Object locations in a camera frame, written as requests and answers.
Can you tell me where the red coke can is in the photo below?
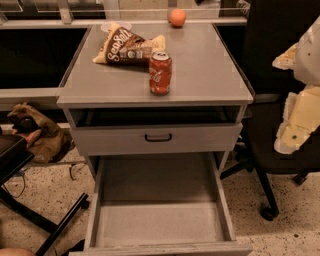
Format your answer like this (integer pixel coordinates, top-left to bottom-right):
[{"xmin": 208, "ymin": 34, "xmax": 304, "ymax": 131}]
[{"xmin": 149, "ymin": 51, "xmax": 172, "ymax": 96}]

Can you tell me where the closed grey drawer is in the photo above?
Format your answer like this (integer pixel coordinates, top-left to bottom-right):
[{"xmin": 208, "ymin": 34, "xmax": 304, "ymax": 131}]
[{"xmin": 72, "ymin": 123, "xmax": 242, "ymax": 156}]

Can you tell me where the grey drawer cabinet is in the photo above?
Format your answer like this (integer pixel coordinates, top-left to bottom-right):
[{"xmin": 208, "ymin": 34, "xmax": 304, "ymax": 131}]
[{"xmin": 58, "ymin": 23, "xmax": 252, "ymax": 184}]

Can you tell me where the black drawer handle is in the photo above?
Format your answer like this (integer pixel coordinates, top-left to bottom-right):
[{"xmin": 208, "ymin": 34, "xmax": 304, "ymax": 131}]
[{"xmin": 144, "ymin": 133, "xmax": 173, "ymax": 143}]

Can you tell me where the black office chair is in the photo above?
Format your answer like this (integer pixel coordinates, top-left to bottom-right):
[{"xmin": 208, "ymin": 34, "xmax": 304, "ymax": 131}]
[{"xmin": 217, "ymin": 0, "xmax": 320, "ymax": 221}]

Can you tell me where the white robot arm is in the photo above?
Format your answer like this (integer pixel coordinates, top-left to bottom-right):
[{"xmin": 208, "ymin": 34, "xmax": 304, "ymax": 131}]
[{"xmin": 272, "ymin": 17, "xmax": 320, "ymax": 154}]

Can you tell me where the orange fruit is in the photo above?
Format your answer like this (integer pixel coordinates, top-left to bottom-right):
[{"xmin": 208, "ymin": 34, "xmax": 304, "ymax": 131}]
[{"xmin": 169, "ymin": 9, "xmax": 186, "ymax": 27}]

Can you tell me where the open grey drawer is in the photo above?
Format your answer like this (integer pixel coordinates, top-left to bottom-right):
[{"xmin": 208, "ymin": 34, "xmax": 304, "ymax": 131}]
[{"xmin": 69, "ymin": 153, "xmax": 253, "ymax": 256}]

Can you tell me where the black table frame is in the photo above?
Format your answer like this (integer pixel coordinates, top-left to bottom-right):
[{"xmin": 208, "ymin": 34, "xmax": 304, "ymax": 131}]
[{"xmin": 0, "ymin": 133, "xmax": 90, "ymax": 256}]

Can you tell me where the brown sea salt chip bag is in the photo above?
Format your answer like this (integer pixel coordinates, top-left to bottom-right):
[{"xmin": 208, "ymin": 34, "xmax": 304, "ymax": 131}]
[{"xmin": 92, "ymin": 21, "xmax": 166, "ymax": 65}]

